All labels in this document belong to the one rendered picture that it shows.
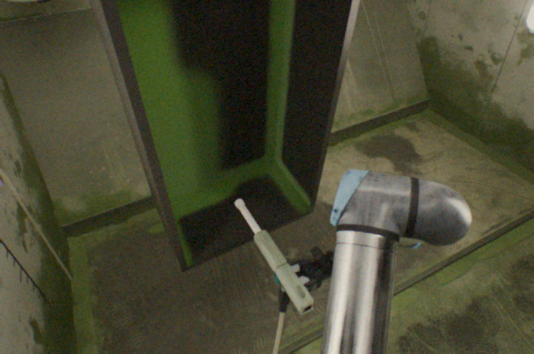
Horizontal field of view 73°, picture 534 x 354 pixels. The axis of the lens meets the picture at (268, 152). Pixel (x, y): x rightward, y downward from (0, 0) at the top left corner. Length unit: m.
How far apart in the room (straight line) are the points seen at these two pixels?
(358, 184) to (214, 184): 1.10
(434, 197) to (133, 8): 0.90
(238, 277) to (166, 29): 1.26
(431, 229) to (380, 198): 0.10
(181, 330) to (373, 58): 2.17
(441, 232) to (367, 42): 2.27
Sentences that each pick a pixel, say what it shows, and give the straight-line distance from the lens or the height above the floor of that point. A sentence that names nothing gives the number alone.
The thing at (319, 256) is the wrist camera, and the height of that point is 0.69.
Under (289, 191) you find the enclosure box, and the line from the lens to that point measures 1.69.
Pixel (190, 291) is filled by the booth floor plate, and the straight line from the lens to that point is 1.95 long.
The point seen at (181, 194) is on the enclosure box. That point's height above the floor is 0.53.
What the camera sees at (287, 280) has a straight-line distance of 1.18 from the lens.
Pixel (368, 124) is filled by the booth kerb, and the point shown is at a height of 0.12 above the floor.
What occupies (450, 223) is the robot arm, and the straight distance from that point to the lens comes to 0.74.
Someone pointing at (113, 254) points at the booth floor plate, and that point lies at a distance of 2.23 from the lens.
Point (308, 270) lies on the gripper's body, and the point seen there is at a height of 0.62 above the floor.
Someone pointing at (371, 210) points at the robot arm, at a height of 1.17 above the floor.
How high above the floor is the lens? 1.66
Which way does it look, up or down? 38 degrees down
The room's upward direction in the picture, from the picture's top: 3 degrees counter-clockwise
